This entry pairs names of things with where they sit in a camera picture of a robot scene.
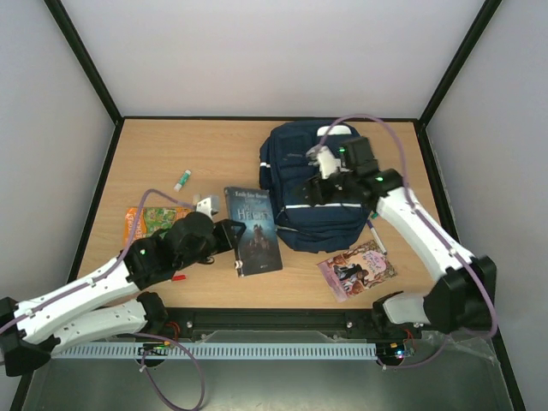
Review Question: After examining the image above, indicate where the Wuthering Heights paperback book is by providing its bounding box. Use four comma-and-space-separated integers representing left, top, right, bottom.
224, 187, 283, 277

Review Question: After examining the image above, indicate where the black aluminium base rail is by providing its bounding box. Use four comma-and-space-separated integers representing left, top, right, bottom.
152, 307, 416, 343

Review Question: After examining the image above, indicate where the light blue slotted cable duct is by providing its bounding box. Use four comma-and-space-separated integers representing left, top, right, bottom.
53, 342, 377, 360

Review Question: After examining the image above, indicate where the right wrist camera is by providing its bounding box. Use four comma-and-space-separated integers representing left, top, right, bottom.
307, 146, 342, 180

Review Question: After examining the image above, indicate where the purple capped marker pen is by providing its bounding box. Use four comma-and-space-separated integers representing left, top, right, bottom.
366, 220, 387, 255

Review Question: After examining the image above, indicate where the black enclosure frame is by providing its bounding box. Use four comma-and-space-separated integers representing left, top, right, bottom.
9, 0, 527, 411

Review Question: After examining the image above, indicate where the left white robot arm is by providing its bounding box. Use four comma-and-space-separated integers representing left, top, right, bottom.
1, 211, 246, 377

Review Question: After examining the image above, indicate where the green capped glue stick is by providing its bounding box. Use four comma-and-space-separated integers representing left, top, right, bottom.
174, 170, 192, 192

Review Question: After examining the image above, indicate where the navy blue student backpack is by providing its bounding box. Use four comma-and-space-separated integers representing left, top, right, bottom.
259, 119, 370, 253

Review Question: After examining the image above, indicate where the left controller circuit board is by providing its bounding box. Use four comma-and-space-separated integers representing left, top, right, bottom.
137, 341, 175, 356

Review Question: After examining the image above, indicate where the orange Treehouse children's book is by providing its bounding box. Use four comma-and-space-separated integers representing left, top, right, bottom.
122, 206, 191, 246

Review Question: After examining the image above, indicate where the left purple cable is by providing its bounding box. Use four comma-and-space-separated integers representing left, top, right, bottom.
0, 188, 206, 408

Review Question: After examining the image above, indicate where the pink illustrated paperback book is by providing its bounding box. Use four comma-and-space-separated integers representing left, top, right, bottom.
317, 240, 397, 302

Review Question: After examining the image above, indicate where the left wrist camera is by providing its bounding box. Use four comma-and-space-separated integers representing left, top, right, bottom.
193, 194, 220, 217

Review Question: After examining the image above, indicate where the controller circuit board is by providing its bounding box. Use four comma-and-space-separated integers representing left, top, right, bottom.
376, 341, 416, 360
137, 341, 175, 356

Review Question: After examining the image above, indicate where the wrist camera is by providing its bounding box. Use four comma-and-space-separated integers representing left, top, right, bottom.
307, 146, 342, 180
193, 194, 220, 217

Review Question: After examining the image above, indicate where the right controller circuit board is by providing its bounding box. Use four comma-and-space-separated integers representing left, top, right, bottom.
376, 341, 416, 360

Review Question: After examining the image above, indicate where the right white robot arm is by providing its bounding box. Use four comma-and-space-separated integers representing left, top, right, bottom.
302, 137, 498, 337

